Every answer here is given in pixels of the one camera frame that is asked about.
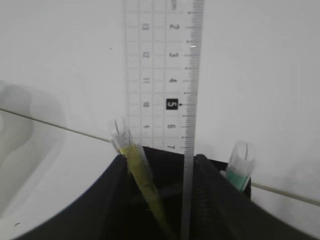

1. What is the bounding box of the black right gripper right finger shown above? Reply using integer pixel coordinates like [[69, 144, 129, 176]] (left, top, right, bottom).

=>
[[190, 154, 313, 240]]

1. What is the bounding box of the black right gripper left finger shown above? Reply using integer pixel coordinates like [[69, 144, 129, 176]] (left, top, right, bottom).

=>
[[12, 153, 141, 240]]

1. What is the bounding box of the teal utility knife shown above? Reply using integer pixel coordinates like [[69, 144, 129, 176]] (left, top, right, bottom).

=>
[[225, 140, 256, 192]]

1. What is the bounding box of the clear plastic ruler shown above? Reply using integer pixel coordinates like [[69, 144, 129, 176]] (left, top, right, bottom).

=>
[[123, 0, 205, 240]]

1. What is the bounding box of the black square pen holder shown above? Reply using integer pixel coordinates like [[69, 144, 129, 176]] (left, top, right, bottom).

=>
[[117, 146, 253, 240]]

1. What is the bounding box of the green wavy glass plate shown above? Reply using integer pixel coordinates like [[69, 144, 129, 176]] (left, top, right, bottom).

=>
[[0, 80, 66, 217]]

